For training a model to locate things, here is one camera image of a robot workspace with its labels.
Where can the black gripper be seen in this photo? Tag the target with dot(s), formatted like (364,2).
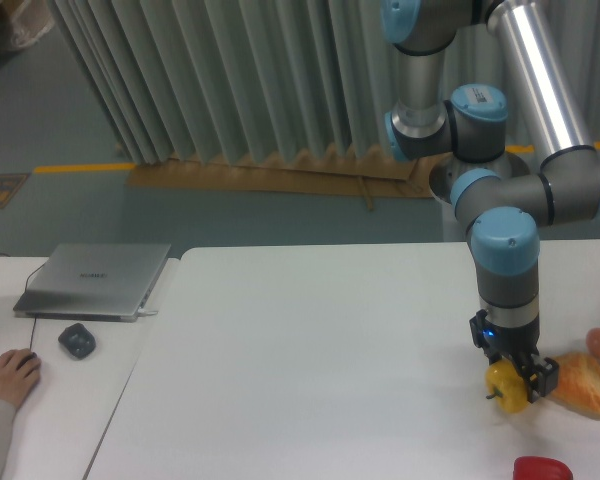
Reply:
(540,375)

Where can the yellow bell pepper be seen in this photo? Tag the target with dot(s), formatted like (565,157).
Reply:
(506,387)

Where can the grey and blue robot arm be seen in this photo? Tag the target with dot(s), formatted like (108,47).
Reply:
(500,216)

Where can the red bell pepper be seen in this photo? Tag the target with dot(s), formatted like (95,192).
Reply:
(540,468)

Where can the person's hand on mouse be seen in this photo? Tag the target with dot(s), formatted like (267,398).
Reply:
(12,387)

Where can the orange triangular bread pastry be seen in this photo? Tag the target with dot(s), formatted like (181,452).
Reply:
(578,383)

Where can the brown cardboard sheet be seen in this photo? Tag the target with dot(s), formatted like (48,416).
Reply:
(374,175)

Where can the silver closed laptop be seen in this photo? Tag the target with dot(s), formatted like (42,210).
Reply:
(94,281)

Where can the black controller gadget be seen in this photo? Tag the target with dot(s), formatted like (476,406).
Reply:
(78,341)

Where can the pale green pleated curtain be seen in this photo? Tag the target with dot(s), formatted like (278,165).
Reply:
(238,79)

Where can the black computer mouse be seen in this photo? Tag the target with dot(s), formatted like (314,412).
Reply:
(30,370)

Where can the yellow floor tape strip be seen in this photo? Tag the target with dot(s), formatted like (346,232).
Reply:
(80,168)

